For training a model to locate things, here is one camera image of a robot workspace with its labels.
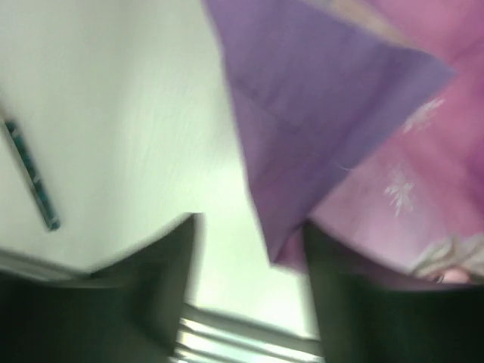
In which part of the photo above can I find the purple pink snowflake placemat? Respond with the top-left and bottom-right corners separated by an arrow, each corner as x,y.
204,1 -> 483,284

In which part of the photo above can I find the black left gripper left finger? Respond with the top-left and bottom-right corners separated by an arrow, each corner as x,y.
1,214 -> 200,363

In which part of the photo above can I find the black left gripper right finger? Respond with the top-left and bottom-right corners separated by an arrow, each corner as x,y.
302,222 -> 483,362

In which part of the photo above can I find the knife with teal handle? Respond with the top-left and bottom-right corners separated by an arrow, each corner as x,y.
2,119 -> 61,231

